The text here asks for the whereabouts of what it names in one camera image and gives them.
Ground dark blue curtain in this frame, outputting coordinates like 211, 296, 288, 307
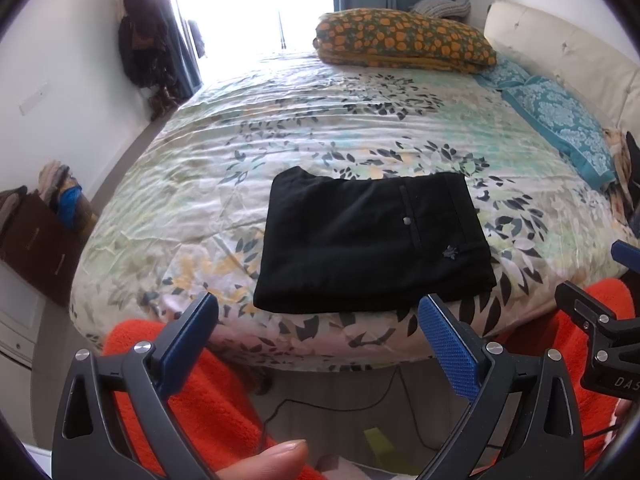
160, 0, 202, 98

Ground yellow-green box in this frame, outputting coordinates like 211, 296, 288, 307
364, 427, 396, 461

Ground grey striped pillow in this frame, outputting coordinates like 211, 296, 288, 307
410, 0, 472, 23

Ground white wall plate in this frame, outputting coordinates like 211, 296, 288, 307
19, 81, 53, 115

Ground person's orange garment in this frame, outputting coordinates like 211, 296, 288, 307
102, 277, 640, 480

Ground white paper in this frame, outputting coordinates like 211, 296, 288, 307
320, 454, 421, 479

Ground blue cloth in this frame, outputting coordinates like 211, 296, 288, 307
56, 185, 83, 231

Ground person's left hand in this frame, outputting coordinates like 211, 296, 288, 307
212, 439, 308, 480

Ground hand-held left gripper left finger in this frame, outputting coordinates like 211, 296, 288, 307
50, 290, 223, 480

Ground white drawer unit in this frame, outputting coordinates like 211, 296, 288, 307
0, 260, 48, 368

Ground olive cloth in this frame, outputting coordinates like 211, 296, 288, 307
0, 186, 29, 216

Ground cream padded headboard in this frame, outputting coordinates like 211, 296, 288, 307
482, 0, 640, 136

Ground tan cloth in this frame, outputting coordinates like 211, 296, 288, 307
602, 127, 633, 211

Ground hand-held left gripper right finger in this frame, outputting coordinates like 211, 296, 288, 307
417, 294, 586, 480

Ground pile of folded clothes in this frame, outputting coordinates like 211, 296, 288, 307
39, 160, 83, 231

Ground green orange spotted folded blanket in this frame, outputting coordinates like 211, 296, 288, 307
314, 7, 498, 76

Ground blue floral pillow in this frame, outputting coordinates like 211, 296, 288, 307
475, 57, 532, 92
501, 75, 618, 191

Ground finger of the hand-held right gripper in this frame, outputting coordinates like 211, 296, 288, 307
555, 280, 640, 366
611, 240, 640, 273

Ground black pants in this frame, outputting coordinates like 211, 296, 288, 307
252, 166, 498, 315

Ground dark hanging clothes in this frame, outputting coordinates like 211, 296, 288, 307
117, 0, 181, 121

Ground brown wooden cabinet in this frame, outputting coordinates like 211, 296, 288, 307
0, 192, 101, 308

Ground black floor cable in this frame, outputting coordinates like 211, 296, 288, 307
257, 366, 501, 461

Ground bed with floral sheet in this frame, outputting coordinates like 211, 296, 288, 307
70, 50, 631, 373

